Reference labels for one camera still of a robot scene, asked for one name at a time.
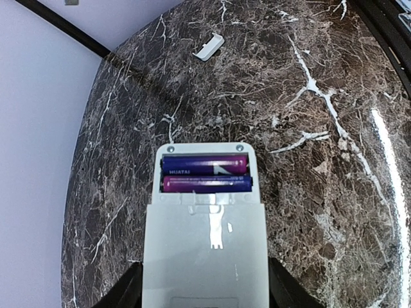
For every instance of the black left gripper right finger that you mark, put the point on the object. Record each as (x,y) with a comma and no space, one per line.
(285,291)

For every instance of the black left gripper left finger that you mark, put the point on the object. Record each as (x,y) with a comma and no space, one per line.
(127,291)

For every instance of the white remote control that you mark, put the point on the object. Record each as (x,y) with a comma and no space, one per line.
(205,246)

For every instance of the purple battery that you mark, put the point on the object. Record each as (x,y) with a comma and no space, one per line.
(206,184)
(204,165)

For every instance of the white battery cover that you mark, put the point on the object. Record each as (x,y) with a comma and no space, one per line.
(210,48)

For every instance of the black table front rail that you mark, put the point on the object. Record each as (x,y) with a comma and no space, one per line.
(391,22)

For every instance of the right black frame post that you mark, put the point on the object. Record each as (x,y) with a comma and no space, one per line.
(65,26)

